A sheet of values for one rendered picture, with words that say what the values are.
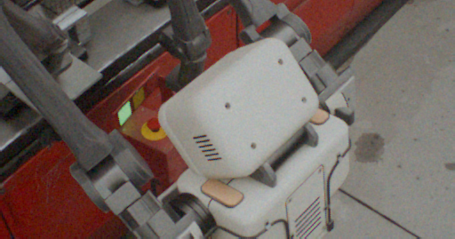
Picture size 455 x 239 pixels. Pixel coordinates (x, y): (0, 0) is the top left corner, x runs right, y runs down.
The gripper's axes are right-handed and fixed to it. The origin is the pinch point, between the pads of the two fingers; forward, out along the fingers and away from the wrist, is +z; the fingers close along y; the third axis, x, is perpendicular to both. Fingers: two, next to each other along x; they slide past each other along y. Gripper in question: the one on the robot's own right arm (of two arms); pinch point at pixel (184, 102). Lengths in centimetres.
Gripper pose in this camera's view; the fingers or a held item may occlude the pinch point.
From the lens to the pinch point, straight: 191.0
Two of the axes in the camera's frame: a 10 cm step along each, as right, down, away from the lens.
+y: -8.4, -5.1, 2.0
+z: -1.7, 5.8, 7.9
